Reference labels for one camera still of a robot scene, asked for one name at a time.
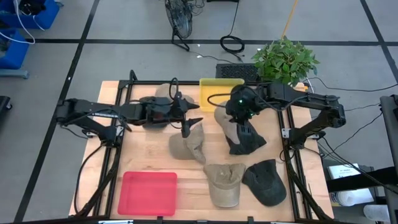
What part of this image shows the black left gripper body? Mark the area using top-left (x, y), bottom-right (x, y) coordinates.
top-left (136, 91), bottom-right (191, 139)

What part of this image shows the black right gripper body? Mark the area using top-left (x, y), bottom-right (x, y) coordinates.
top-left (225, 84), bottom-right (265, 125)

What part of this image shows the black baseball cap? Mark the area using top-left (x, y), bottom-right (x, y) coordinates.
top-left (225, 123), bottom-right (267, 156)
top-left (241, 159), bottom-right (287, 208)

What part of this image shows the beige baseball cap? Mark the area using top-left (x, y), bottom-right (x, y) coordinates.
top-left (203, 163), bottom-right (246, 208)
top-left (168, 123), bottom-right (206, 165)
top-left (154, 83), bottom-right (196, 105)
top-left (213, 101), bottom-right (242, 146)

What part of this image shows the yellow plastic tray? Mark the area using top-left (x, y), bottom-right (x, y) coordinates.
top-left (198, 77), bottom-right (246, 113)

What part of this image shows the black vented metal box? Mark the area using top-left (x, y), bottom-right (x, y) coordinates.
top-left (215, 63), bottom-right (261, 83)

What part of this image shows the green potted plant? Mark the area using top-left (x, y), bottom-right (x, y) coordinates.
top-left (251, 35), bottom-right (321, 88)

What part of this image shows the red plastic tray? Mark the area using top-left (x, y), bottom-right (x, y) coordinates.
top-left (117, 170), bottom-right (178, 217)

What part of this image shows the black floor fan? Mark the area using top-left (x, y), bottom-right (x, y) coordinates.
top-left (164, 0), bottom-right (193, 52)

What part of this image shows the white paper box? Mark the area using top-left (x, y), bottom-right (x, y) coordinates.
top-left (326, 163), bottom-right (361, 180)

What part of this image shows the white paper roll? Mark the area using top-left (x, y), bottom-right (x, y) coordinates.
top-left (331, 188), bottom-right (376, 207)

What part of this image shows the black side table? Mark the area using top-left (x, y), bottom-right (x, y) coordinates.
top-left (379, 95), bottom-right (398, 224)

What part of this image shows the blue plastic bin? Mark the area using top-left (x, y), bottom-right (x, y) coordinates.
top-left (0, 29), bottom-right (31, 70)
top-left (0, 0), bottom-right (61, 30)

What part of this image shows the black aluminium table frame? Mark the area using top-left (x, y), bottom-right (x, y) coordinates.
top-left (68, 70), bottom-right (335, 224)

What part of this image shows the thin grey floor cable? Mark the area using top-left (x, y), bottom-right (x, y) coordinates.
top-left (189, 51), bottom-right (237, 64)

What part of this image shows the coiled black cable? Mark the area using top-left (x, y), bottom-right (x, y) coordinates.
top-left (219, 0), bottom-right (246, 54)

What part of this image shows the yellow hanging cable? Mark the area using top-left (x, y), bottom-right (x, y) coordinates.
top-left (280, 0), bottom-right (299, 40)

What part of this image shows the black floor cable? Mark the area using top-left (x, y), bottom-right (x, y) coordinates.
top-left (304, 76), bottom-right (398, 93)

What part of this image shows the grey metal base plate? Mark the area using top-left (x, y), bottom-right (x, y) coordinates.
top-left (0, 68), bottom-right (30, 80)

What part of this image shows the white cable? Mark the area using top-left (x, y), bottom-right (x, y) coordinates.
top-left (0, 0), bottom-right (46, 45)

